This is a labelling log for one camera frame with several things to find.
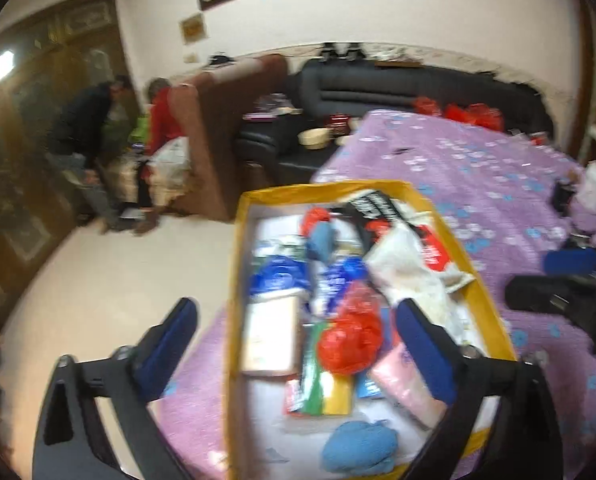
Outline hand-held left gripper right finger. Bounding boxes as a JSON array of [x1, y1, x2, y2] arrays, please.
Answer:
[[395, 298, 563, 480]]

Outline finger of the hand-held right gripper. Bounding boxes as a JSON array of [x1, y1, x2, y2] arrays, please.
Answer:
[[544, 247, 596, 277], [505, 275, 596, 313]]

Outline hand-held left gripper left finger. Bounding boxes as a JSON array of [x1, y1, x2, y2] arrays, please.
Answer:
[[32, 297, 199, 480]]

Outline pink tissue pack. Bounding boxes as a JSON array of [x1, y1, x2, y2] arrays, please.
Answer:
[[369, 344, 447, 429]]

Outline red plastic bag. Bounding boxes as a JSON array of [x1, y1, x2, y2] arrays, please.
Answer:
[[317, 280, 385, 376]]

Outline yellow cardboard box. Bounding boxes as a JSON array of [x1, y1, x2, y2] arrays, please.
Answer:
[[222, 179, 519, 480]]

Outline red label white towel packet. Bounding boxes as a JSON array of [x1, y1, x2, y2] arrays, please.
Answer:
[[364, 220, 477, 311]]

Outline lemon print tissue pack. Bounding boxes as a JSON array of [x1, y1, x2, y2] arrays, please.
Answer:
[[239, 296, 305, 377]]

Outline blue white patterned pack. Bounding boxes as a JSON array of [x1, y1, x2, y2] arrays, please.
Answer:
[[314, 259, 369, 313]]

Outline green yellow sponge pack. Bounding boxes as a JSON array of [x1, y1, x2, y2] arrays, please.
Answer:
[[284, 322, 355, 418]]

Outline blue knitted towel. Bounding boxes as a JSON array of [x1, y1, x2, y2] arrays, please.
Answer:
[[321, 419, 399, 476]]

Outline blue green floral tissue pack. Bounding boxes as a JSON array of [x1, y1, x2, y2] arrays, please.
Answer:
[[249, 254, 313, 303]]

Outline black foil packet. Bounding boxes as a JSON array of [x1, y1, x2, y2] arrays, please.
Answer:
[[334, 189, 415, 242]]

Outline black motor with cork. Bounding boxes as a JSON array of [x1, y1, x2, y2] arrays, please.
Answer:
[[550, 179, 577, 217]]

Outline white plastic jar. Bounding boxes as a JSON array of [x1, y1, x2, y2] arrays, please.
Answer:
[[576, 160, 596, 214]]

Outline purple floral tablecloth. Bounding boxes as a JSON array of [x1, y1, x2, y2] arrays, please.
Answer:
[[150, 109, 596, 480]]

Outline large red shopping bag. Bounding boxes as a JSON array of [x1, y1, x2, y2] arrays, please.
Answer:
[[445, 102, 504, 132]]

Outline white plastic bag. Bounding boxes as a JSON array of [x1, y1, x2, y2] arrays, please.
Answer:
[[149, 136, 189, 196]]

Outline small red shopping bag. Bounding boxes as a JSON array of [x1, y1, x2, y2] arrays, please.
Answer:
[[412, 96, 445, 117]]

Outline brown sofa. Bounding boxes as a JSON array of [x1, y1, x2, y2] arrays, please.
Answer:
[[169, 54, 289, 223]]

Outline carved wooden door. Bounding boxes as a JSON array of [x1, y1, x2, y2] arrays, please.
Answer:
[[0, 0, 146, 333]]

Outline beige bowl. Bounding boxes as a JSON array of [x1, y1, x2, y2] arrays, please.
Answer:
[[297, 127, 332, 152]]

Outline red tin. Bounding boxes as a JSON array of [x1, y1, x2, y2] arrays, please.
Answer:
[[327, 114, 352, 139]]

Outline dark leather sofa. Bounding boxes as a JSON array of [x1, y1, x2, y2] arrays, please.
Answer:
[[234, 57, 558, 186]]

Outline yellow wall plaque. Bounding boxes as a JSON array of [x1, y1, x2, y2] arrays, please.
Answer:
[[179, 14, 207, 44]]

